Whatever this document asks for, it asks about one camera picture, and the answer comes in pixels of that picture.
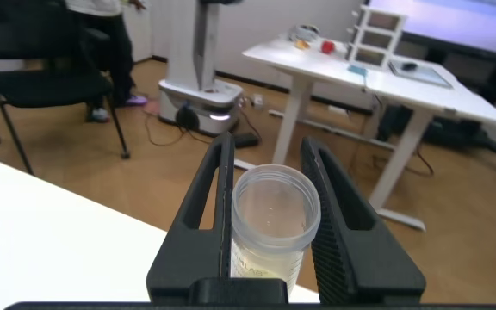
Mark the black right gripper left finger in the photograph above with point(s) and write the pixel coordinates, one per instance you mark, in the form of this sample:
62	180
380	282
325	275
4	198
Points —
192	249

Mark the grey desk pad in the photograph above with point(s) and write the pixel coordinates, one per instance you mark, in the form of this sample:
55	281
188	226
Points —
429	77

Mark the white power strip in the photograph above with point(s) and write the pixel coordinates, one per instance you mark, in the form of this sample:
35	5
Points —
258	101

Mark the person in dark clothes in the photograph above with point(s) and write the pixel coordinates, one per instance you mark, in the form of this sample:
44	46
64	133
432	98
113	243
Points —
110	51

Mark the black office chair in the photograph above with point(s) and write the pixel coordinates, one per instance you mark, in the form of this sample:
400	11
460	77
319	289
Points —
45	88

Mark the small red round object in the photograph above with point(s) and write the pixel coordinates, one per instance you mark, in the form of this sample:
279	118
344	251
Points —
327	47

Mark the white standing desk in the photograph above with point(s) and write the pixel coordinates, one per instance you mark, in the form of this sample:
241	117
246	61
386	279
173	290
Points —
291	60
446	101

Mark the white drawer organizer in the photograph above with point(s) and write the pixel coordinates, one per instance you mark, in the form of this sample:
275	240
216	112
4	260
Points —
375	39

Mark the small blue card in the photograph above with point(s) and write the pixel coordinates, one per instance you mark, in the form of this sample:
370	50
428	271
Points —
357	70

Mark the black computer mouse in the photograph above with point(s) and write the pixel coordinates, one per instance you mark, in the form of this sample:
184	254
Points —
409	66

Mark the black power adapter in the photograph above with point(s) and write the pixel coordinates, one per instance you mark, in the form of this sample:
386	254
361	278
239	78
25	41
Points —
246	140

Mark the white humanoid robot on base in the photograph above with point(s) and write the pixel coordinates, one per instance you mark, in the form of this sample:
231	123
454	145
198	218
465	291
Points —
192	43

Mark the small orange object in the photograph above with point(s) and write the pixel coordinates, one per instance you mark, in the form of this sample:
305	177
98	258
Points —
302	44

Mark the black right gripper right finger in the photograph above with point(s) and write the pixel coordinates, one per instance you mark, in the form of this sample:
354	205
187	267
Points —
360	258

